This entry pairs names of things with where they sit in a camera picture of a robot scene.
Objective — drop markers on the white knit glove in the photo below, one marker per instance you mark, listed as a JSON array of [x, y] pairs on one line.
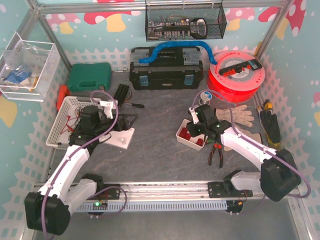
[[239, 114], [255, 136]]

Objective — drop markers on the orange tool handle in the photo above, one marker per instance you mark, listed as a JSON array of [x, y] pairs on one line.
[[62, 93]]

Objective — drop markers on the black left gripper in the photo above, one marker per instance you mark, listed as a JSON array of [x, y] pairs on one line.
[[122, 122]]

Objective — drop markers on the small black screwdriver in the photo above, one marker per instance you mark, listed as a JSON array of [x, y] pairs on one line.
[[137, 105]]

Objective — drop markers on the black wire mesh basket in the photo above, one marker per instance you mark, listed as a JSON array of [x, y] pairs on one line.
[[179, 20]]

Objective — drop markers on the brown kapton tape roll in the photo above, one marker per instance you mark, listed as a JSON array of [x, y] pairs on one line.
[[129, 95]]

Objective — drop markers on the clear acrylic wall box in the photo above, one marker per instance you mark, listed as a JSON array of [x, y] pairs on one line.
[[42, 58]]

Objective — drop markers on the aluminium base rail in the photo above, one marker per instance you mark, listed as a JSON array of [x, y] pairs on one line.
[[177, 191]]

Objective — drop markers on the white perforated plastic basket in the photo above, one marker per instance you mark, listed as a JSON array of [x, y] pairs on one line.
[[66, 120]]

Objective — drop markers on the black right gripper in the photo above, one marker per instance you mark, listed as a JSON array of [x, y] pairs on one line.
[[194, 129]]

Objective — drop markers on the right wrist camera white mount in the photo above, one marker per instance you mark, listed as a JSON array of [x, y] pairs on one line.
[[194, 115]]

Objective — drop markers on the black terminal strip red buttons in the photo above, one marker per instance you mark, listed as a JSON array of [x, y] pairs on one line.
[[252, 64]]

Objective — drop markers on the black rubber glove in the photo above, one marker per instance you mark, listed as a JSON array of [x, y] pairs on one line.
[[270, 124]]

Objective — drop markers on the black aluminium extrusion bar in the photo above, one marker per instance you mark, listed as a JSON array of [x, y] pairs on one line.
[[121, 94]]

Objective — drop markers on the green plastic tool case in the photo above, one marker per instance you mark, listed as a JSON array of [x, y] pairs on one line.
[[89, 77]]

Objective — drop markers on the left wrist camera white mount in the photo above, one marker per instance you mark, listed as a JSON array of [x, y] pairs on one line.
[[109, 108]]

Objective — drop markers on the white tray of springs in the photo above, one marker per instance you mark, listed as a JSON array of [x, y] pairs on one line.
[[183, 136]]

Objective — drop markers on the white knit glove upper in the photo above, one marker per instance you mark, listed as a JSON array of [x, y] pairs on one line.
[[239, 114]]

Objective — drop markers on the solder wire spool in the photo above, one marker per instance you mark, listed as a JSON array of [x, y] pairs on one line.
[[205, 98]]

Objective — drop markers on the black plastic toolbox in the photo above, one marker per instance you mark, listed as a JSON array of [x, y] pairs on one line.
[[174, 68]]

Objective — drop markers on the blue white glove in box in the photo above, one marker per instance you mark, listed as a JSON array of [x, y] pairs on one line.
[[19, 76]]

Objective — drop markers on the white peg base plate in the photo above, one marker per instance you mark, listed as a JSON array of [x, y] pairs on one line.
[[121, 139]]

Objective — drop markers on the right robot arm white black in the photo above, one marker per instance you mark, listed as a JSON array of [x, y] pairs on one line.
[[277, 173]]

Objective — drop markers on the red filament spool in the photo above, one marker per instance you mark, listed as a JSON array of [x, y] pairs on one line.
[[239, 87]]

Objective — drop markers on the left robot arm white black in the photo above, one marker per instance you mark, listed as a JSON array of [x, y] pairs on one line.
[[49, 210]]

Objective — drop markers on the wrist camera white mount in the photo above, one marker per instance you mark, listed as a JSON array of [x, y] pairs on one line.
[[194, 115], [109, 108]]

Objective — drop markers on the grey slotted cable duct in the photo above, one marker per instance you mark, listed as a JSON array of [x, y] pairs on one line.
[[153, 206]]

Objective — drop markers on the black device in basket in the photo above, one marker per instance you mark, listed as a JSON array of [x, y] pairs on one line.
[[76, 137]]

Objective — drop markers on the white knit glove lower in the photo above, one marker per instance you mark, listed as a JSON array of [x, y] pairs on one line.
[[255, 136]]

